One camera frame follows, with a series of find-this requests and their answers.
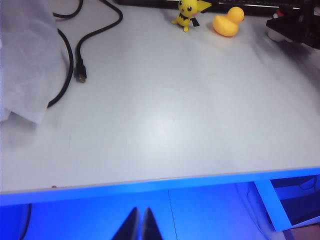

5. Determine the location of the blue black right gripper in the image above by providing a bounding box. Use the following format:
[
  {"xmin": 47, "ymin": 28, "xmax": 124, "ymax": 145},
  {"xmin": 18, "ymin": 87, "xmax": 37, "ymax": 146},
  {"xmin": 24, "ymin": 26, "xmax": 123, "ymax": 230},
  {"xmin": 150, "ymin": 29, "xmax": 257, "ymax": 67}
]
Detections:
[{"xmin": 265, "ymin": 4, "xmax": 320, "ymax": 52}]

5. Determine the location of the yellow rubber duck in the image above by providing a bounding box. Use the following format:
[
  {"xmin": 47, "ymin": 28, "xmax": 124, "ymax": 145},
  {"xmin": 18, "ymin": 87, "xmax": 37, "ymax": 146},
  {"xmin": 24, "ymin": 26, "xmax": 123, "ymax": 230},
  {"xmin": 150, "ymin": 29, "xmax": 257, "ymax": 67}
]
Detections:
[{"xmin": 212, "ymin": 6, "xmax": 246, "ymax": 38}]

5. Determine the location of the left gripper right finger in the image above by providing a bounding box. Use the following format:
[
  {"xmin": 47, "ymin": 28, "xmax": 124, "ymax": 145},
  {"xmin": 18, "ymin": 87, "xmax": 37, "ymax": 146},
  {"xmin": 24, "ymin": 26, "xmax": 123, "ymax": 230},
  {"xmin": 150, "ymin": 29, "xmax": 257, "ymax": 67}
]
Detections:
[{"xmin": 141, "ymin": 207, "xmax": 164, "ymax": 240}]

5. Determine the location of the white cloth sheet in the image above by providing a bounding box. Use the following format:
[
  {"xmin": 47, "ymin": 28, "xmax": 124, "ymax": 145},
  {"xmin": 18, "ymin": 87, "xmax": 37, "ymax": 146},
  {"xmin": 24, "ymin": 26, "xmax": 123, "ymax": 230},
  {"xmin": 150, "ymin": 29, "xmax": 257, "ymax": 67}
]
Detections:
[{"xmin": 0, "ymin": 0, "xmax": 67, "ymax": 124}]

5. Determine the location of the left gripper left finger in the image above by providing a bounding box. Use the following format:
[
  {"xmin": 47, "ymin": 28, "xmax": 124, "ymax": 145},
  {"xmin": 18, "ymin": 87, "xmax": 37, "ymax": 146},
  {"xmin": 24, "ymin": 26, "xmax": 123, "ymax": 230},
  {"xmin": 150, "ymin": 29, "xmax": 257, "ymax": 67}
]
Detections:
[{"xmin": 111, "ymin": 206, "xmax": 140, "ymax": 240}]

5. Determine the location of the black mechanical keyboard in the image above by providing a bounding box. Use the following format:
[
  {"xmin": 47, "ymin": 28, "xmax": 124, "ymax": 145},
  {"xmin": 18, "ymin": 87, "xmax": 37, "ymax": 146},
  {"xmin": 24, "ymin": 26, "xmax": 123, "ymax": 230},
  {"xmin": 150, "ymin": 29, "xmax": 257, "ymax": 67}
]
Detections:
[{"xmin": 116, "ymin": 0, "xmax": 314, "ymax": 14}]

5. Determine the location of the yellow Pichu figure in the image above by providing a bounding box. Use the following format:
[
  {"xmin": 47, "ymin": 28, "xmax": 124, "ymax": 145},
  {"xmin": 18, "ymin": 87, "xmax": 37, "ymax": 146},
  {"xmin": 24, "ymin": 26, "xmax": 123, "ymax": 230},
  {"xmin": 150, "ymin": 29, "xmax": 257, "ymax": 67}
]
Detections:
[{"xmin": 170, "ymin": 0, "xmax": 214, "ymax": 33}]

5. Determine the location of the blue desk frame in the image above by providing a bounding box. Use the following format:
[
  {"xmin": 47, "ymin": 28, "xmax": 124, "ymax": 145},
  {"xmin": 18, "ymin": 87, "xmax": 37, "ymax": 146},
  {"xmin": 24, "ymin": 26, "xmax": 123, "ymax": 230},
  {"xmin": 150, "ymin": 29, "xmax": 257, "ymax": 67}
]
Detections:
[{"xmin": 0, "ymin": 167, "xmax": 320, "ymax": 240}]

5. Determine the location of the white chicken doll red comb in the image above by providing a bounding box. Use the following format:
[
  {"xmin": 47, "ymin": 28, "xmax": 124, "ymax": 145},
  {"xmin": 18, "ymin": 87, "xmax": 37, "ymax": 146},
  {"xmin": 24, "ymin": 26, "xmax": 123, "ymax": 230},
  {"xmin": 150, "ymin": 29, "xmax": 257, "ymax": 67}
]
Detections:
[{"xmin": 266, "ymin": 6, "xmax": 295, "ymax": 43}]

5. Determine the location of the black cable with USB plug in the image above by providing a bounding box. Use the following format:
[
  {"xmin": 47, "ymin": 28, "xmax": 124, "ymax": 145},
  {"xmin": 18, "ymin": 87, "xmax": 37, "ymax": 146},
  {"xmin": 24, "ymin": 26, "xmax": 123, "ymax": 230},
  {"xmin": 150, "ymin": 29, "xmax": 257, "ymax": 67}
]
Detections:
[{"xmin": 75, "ymin": 0, "xmax": 124, "ymax": 85}]

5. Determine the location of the plain black cable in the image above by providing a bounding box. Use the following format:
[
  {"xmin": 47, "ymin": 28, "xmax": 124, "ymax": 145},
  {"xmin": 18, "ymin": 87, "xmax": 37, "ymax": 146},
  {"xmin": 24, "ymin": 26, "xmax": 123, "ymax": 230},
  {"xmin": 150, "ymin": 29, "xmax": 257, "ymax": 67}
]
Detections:
[{"xmin": 46, "ymin": 0, "xmax": 84, "ymax": 109}]

